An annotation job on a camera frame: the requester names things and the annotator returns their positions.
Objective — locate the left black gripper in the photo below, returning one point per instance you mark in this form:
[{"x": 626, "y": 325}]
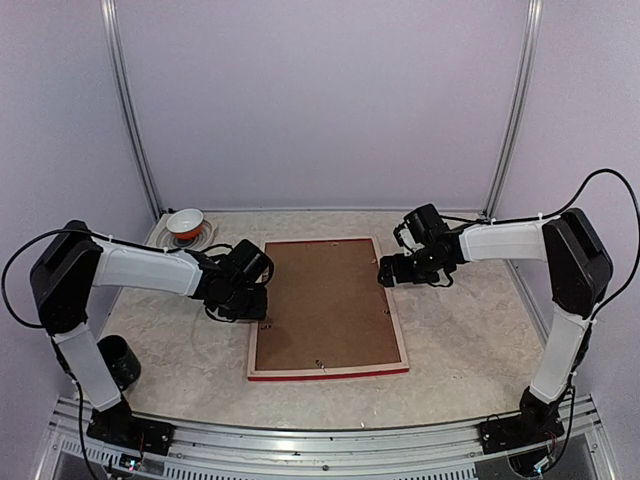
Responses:
[{"x": 258, "y": 313}]

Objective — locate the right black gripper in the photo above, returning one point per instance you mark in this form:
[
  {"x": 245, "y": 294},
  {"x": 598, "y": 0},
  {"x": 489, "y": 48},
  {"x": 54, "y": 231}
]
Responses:
[{"x": 402, "y": 273}]

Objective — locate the brown cardboard backing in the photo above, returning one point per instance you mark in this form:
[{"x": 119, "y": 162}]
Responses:
[{"x": 325, "y": 310}]

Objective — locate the wooden red picture frame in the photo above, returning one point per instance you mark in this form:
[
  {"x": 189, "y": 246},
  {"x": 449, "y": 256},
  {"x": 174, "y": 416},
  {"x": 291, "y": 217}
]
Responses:
[{"x": 255, "y": 360}]

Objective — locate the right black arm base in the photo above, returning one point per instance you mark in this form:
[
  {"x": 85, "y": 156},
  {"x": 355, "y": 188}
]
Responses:
[{"x": 535, "y": 422}]

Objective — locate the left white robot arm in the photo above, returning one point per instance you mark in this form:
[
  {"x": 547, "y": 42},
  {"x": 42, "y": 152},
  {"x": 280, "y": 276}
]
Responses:
[{"x": 78, "y": 260}]

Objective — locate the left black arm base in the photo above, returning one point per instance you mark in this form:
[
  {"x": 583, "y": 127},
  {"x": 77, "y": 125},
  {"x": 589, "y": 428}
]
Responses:
[{"x": 119, "y": 426}]

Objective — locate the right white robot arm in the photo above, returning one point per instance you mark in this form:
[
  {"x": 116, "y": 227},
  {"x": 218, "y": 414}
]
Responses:
[{"x": 579, "y": 267}]

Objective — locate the orange white bowl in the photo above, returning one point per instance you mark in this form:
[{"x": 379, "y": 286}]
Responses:
[{"x": 185, "y": 224}]

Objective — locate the grey round plate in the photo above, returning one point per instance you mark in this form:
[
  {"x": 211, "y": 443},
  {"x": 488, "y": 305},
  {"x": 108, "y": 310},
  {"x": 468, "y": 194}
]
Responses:
[{"x": 165, "y": 239}]

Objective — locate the black cylindrical cup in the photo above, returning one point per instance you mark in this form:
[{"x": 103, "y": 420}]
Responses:
[{"x": 121, "y": 361}]

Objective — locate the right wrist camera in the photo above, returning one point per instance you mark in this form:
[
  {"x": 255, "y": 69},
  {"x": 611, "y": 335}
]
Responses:
[{"x": 421, "y": 227}]

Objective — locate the right aluminium post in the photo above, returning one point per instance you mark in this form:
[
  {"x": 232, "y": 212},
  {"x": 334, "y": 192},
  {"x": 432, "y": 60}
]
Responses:
[{"x": 517, "y": 106}]

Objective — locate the aluminium post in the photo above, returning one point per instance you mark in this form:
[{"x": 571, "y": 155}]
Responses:
[
  {"x": 125, "y": 99},
  {"x": 517, "y": 106}
]

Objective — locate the aluminium front rail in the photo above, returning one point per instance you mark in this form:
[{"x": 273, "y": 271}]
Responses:
[{"x": 451, "y": 450}]

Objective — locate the left aluminium post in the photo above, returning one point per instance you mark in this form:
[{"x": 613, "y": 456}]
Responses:
[{"x": 125, "y": 99}]

